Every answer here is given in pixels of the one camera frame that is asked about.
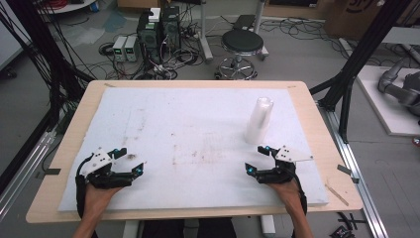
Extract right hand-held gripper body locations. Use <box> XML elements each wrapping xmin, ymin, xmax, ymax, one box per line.
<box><xmin>256</xmin><ymin>145</ymin><xmax>314</xmax><ymax>184</ymax></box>

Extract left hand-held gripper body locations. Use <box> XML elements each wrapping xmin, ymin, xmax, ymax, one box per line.
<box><xmin>80</xmin><ymin>147</ymin><xmax>134</xmax><ymax>189</ymax></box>

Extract white plastic cup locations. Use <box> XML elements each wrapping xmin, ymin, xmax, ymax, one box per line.
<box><xmin>244</xmin><ymin>96</ymin><xmax>275</xmax><ymax>146</ymax></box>

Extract person's left hand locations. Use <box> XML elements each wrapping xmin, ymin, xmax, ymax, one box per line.
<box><xmin>83</xmin><ymin>182</ymin><xmax>123</xmax><ymax>216</ymax></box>

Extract person's right hand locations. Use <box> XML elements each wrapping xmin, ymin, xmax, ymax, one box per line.
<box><xmin>268</xmin><ymin>180</ymin><xmax>303</xmax><ymax>214</ymax></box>

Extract light wooden table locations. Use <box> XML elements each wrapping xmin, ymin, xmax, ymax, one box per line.
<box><xmin>25</xmin><ymin>79</ymin><xmax>365</xmax><ymax>224</ymax></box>

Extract white table leg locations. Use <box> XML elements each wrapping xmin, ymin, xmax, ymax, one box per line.
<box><xmin>260</xmin><ymin>214</ymin><xmax>277</xmax><ymax>238</ymax></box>
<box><xmin>122</xmin><ymin>220</ymin><xmax>141</xmax><ymax>238</ymax></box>

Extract white foam mat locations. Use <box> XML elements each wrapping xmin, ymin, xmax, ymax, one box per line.
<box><xmin>57</xmin><ymin>87</ymin><xmax>330</xmax><ymax>212</ymax></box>

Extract person's dark trousers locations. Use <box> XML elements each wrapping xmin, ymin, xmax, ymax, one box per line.
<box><xmin>142</xmin><ymin>217</ymin><xmax>238</xmax><ymax>238</ymax></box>

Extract black floor brackets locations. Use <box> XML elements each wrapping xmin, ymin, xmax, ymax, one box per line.
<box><xmin>329</xmin><ymin>211</ymin><xmax>367</xmax><ymax>238</ymax></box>

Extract grey bench power supply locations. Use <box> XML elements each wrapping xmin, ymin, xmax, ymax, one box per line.
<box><xmin>124</xmin><ymin>35</ymin><xmax>140</xmax><ymax>62</ymax></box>
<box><xmin>112</xmin><ymin>36</ymin><xmax>129</xmax><ymax>62</ymax></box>

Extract black round stool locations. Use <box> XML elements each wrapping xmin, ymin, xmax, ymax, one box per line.
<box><xmin>215</xmin><ymin>29</ymin><xmax>265</xmax><ymax>81</ymax></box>

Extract black computer tower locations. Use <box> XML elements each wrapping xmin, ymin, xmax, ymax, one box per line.
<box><xmin>160</xmin><ymin>5</ymin><xmax>182</xmax><ymax>52</ymax></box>
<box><xmin>136</xmin><ymin>13</ymin><xmax>163</xmax><ymax>64</ymax></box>

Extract white floor board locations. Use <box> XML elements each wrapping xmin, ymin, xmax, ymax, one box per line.
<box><xmin>356</xmin><ymin>64</ymin><xmax>420</xmax><ymax>137</ymax></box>

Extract grey desk leg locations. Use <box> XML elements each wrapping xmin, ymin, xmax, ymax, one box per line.
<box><xmin>197</xmin><ymin>0</ymin><xmax>215</xmax><ymax>63</ymax></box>
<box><xmin>253</xmin><ymin>0</ymin><xmax>269</xmax><ymax>61</ymax></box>

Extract small white box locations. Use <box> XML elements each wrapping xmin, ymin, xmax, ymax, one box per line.
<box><xmin>148</xmin><ymin>7</ymin><xmax>162</xmax><ymax>24</ymax></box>

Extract cardboard box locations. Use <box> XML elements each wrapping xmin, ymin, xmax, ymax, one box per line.
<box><xmin>322</xmin><ymin>0</ymin><xmax>420</xmax><ymax>42</ymax></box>

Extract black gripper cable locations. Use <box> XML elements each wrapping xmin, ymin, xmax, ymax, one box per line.
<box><xmin>74</xmin><ymin>153</ymin><xmax>95</xmax><ymax>219</ymax></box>
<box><xmin>291</xmin><ymin>172</ymin><xmax>309</xmax><ymax>216</ymax></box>

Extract aluminium rail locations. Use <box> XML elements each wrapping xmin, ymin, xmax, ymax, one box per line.
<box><xmin>0</xmin><ymin>130</ymin><xmax>57</xmax><ymax>221</ymax></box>
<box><xmin>317</xmin><ymin>101</ymin><xmax>390</xmax><ymax>238</ymax></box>

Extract black metal frame stand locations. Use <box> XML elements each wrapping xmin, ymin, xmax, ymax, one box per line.
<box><xmin>309</xmin><ymin>0</ymin><xmax>415</xmax><ymax>144</ymax></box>
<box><xmin>5</xmin><ymin>0</ymin><xmax>95</xmax><ymax>133</ymax></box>

